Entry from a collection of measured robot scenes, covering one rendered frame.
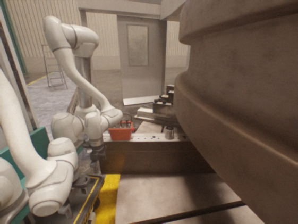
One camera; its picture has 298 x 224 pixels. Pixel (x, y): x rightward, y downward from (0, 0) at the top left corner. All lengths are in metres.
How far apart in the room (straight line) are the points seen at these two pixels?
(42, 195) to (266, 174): 0.69
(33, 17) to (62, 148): 14.50
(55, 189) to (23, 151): 0.15
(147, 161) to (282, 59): 1.15
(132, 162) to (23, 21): 14.43
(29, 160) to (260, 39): 0.93
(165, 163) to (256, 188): 0.89
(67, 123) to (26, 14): 14.20
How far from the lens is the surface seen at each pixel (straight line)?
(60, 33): 0.97
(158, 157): 1.35
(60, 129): 1.13
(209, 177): 1.56
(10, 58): 1.11
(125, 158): 1.38
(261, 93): 0.74
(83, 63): 1.08
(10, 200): 0.94
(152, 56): 4.32
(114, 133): 1.24
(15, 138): 0.58
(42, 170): 0.58
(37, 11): 14.99
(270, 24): 0.76
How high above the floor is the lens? 1.39
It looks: 23 degrees down
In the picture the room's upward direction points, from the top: straight up
